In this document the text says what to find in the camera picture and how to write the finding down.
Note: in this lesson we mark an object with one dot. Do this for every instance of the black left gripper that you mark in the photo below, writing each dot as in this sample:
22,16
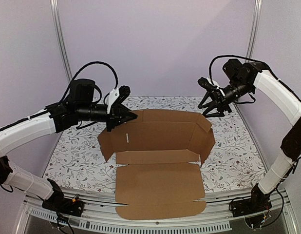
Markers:
119,114

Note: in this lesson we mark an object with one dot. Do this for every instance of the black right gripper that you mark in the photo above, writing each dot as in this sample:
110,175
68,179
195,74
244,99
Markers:
220,99

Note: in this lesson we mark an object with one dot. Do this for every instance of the brown cardboard box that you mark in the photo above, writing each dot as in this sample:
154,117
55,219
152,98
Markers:
159,155

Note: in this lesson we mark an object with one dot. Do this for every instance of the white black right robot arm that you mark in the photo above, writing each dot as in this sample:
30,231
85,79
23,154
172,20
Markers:
247,78

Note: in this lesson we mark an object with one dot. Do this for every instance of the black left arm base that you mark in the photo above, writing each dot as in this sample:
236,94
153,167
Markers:
68,206

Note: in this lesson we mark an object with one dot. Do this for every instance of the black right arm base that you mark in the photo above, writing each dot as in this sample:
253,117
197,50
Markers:
240,206

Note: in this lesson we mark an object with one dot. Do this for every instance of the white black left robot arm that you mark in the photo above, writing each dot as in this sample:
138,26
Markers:
77,106

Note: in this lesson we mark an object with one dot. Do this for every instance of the floral white table mat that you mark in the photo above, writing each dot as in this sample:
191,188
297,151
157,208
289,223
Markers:
234,162

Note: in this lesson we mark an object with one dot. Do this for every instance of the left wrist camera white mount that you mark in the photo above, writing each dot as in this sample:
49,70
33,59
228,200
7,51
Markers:
117,95

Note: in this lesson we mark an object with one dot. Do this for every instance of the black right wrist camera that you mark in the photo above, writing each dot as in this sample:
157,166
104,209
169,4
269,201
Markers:
208,85

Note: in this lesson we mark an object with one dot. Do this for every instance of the aluminium front rail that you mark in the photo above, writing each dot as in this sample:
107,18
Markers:
95,213

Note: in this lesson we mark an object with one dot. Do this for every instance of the right aluminium frame post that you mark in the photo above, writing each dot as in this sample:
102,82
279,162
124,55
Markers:
254,28

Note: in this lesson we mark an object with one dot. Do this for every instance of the aluminium frame post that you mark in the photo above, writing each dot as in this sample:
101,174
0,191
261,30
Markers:
60,39
254,28

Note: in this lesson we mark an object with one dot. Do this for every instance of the left aluminium frame post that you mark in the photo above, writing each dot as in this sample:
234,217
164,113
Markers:
60,39

